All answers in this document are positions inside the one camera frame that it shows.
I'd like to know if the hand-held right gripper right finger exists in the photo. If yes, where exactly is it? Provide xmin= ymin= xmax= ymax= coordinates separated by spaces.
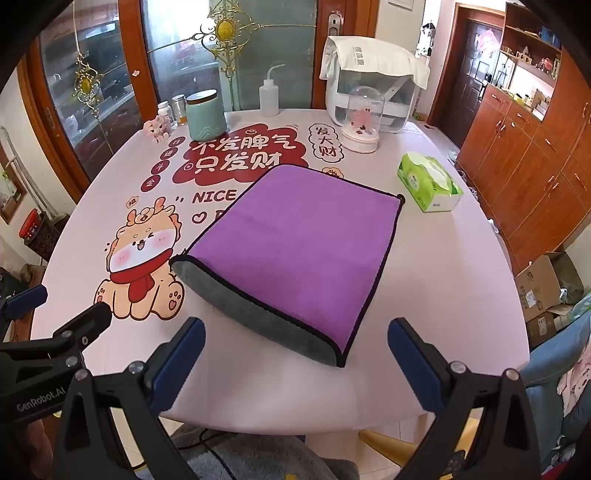
xmin=388 ymin=318 xmax=544 ymax=480

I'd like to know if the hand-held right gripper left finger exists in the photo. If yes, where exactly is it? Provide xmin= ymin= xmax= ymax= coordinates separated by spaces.
xmin=51 ymin=318 xmax=206 ymax=480

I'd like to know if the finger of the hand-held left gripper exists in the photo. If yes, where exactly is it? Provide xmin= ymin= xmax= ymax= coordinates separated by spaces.
xmin=52 ymin=302 xmax=113 ymax=368
xmin=0 ymin=284 xmax=49 ymax=325

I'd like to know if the purple and grey towel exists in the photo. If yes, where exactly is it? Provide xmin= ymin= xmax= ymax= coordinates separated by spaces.
xmin=169 ymin=164 xmax=406 ymax=369

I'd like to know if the pink printed tablecloth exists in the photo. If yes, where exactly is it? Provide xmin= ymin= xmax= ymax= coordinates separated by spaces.
xmin=30 ymin=108 xmax=532 ymax=437

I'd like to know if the red container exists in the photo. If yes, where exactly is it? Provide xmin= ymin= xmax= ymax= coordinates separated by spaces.
xmin=19 ymin=208 xmax=45 ymax=241

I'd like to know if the yellow wooden chair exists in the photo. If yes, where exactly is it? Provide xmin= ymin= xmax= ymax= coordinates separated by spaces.
xmin=358 ymin=418 xmax=481 ymax=480

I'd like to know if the grey fluffy cushion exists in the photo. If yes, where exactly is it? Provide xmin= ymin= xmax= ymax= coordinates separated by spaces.
xmin=139 ymin=424 xmax=360 ymax=480

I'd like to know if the small cardboard box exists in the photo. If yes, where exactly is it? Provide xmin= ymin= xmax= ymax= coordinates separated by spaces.
xmin=526 ymin=312 xmax=570 ymax=350

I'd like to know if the person's jeans leg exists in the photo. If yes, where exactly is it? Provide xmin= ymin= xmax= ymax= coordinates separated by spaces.
xmin=521 ymin=310 xmax=591 ymax=472

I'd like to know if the large cardboard box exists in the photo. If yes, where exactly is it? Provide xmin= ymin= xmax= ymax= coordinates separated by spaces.
xmin=514 ymin=251 xmax=574 ymax=324

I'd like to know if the green tissue pack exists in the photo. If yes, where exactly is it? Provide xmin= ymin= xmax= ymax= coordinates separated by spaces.
xmin=396 ymin=152 xmax=465 ymax=213

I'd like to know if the pink plush toy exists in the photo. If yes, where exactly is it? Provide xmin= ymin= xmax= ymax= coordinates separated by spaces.
xmin=143 ymin=116 xmax=174 ymax=142

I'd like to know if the gold door ornament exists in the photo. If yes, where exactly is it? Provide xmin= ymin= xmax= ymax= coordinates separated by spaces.
xmin=69 ymin=53 xmax=106 ymax=121
xmin=198 ymin=0 xmax=259 ymax=75

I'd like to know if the wooden storage cabinet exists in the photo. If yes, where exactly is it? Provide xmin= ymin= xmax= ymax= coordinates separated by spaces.
xmin=478 ymin=0 xmax=591 ymax=274

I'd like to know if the green canister with dark lid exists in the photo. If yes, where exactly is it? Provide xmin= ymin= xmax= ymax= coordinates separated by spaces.
xmin=185 ymin=89 xmax=228 ymax=142

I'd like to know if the glass dome ornament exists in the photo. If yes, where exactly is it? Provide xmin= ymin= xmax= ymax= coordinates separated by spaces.
xmin=341 ymin=87 xmax=387 ymax=154

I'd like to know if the white countertop appliance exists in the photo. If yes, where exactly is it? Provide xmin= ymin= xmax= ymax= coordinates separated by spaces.
xmin=324 ymin=65 xmax=422 ymax=135

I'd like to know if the wooden glass door cabinet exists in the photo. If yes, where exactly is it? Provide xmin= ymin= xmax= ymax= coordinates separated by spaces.
xmin=17 ymin=0 xmax=380 ymax=186

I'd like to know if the white squeeze bottle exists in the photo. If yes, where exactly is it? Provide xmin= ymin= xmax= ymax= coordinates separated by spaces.
xmin=258 ymin=64 xmax=290 ymax=117

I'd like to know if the dark brown door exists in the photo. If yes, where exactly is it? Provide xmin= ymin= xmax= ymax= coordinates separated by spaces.
xmin=454 ymin=17 xmax=505 ymax=149

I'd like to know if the white cloth cover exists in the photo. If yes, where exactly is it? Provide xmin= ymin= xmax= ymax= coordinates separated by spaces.
xmin=321 ymin=35 xmax=431 ymax=89

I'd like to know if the black cable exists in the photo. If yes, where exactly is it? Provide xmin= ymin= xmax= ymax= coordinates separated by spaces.
xmin=178 ymin=427 xmax=245 ymax=480

